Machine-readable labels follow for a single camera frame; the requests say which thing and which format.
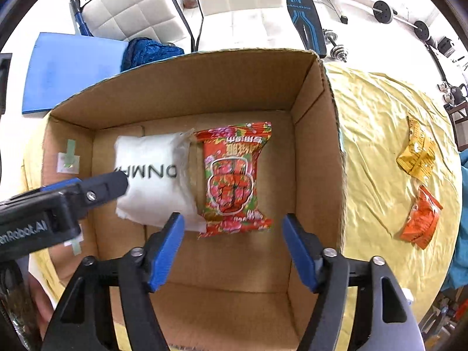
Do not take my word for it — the dark wooden chair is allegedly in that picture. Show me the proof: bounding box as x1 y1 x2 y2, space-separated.
443 100 468 151

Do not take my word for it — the white tissue pack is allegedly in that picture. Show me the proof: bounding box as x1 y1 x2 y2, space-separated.
114 129 208 233

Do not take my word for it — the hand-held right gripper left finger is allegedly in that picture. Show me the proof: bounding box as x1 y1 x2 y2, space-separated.
42 213 185 351

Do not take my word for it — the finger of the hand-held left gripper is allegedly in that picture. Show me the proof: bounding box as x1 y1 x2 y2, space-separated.
75 171 131 211

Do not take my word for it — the orange snack packet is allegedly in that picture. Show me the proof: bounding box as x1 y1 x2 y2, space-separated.
399 185 444 250

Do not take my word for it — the yellow tablecloth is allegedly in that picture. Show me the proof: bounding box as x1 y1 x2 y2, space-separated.
21 61 464 351

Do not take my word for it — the blue knitted cloth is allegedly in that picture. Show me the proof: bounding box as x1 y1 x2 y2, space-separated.
120 37 185 72

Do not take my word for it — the teal cloth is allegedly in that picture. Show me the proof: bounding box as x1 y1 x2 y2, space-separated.
440 149 468 290

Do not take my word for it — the black barbell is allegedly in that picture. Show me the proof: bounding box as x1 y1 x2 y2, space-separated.
372 0 433 42

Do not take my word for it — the chrome dumbbell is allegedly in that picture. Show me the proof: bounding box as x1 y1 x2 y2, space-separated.
323 29 349 63

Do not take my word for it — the red floral snack packet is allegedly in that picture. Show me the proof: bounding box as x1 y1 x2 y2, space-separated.
195 121 274 239

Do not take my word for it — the black weight bench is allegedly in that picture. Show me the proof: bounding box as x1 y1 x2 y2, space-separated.
285 0 328 59

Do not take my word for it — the blue foam mat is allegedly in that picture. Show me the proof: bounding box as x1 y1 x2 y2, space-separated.
21 32 140 115

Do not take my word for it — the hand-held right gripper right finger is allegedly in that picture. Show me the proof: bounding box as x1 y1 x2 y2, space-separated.
283 213 426 351

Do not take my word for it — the brown cardboard box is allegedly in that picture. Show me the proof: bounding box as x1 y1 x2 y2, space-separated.
41 49 347 351

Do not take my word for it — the white quilted chair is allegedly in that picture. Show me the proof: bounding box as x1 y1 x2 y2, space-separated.
78 0 191 43
189 0 286 52

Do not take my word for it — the black cable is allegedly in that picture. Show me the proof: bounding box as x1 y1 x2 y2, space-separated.
156 0 204 52

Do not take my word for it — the yellow snack packet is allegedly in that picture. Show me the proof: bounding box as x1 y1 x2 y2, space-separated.
396 116 438 184

